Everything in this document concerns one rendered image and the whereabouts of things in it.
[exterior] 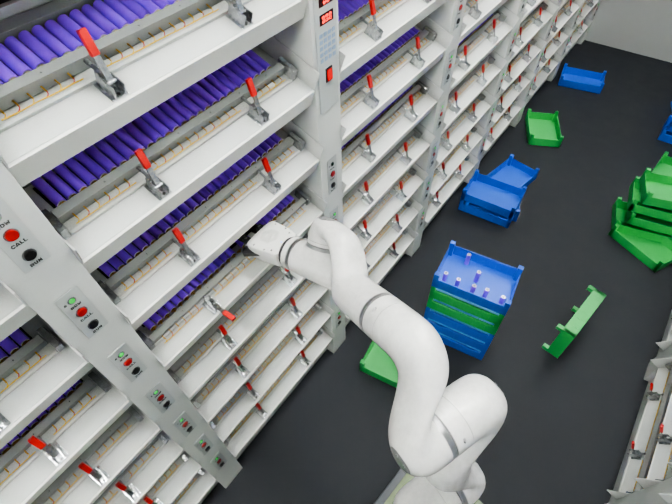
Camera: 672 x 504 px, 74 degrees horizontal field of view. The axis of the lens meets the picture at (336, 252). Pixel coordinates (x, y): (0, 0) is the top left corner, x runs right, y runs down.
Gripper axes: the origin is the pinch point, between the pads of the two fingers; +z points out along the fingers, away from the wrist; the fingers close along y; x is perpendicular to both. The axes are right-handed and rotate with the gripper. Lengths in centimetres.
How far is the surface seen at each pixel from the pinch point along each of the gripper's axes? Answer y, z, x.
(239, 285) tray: 10.9, -4.3, 7.9
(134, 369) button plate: 42.3, -7.3, 0.4
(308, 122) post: -23.3, -8.3, -21.2
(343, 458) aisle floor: 12, -20, 108
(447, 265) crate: -68, -24, 68
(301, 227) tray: -14.2, -4.8, 8.3
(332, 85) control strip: -29.2, -13.0, -28.6
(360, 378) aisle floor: -20, -7, 106
